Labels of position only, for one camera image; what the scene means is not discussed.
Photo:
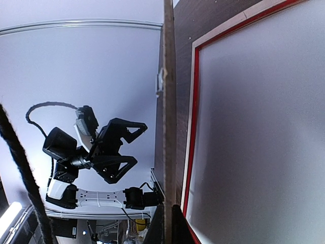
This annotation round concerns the canyon woman photo print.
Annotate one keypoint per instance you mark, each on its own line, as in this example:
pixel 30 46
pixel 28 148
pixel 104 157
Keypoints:
pixel 259 132

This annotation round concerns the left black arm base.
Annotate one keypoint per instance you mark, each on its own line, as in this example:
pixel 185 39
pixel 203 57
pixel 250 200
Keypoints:
pixel 136 199

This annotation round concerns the brown cardboard backing board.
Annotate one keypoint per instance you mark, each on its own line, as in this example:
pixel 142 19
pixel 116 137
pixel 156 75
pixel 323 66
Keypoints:
pixel 169 122

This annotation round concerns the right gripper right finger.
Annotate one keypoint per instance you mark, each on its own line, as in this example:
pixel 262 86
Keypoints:
pixel 180 230

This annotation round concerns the front aluminium rail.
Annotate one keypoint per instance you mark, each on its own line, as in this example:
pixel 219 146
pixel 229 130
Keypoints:
pixel 156 185

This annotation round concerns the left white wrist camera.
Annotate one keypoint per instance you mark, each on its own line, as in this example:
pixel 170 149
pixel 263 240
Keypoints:
pixel 86 126

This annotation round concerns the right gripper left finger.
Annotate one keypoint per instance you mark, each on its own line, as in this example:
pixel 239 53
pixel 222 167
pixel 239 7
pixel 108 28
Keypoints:
pixel 156 231

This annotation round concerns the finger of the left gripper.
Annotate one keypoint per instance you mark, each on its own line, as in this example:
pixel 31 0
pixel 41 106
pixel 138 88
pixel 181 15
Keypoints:
pixel 109 138
pixel 113 168

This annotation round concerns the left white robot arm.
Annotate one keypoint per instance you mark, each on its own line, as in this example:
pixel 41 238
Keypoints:
pixel 67 195

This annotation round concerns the red wooden picture frame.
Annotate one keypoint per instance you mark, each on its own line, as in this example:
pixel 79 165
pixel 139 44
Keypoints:
pixel 193 114

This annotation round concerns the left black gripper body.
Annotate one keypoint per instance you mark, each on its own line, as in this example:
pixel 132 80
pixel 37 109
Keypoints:
pixel 69 157

